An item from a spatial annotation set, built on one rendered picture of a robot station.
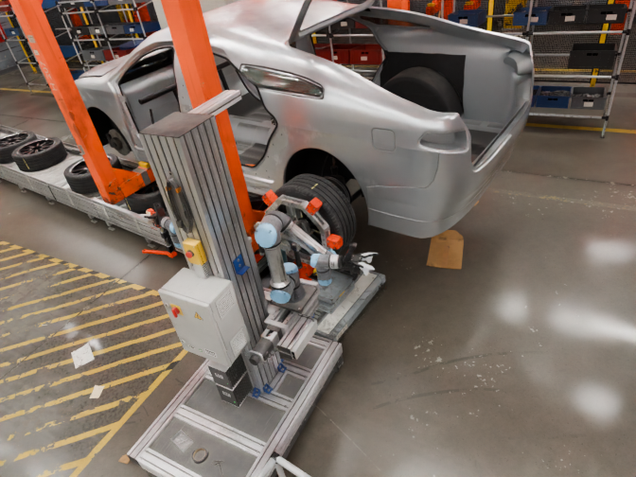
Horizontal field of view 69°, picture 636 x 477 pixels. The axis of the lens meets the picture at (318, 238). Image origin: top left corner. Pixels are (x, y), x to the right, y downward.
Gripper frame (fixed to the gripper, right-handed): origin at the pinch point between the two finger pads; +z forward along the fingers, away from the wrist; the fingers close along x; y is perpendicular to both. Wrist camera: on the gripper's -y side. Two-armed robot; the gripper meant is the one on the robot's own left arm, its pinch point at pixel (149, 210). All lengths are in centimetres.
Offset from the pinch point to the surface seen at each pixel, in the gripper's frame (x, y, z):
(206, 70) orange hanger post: 52, -83, -15
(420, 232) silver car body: 128, 26, -134
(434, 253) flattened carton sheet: 210, 95, -104
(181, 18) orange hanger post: 41, -114, -14
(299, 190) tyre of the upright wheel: 80, -4, -64
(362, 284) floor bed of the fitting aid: 133, 99, -79
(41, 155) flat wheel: 55, 69, 417
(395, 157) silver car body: 118, -28, -116
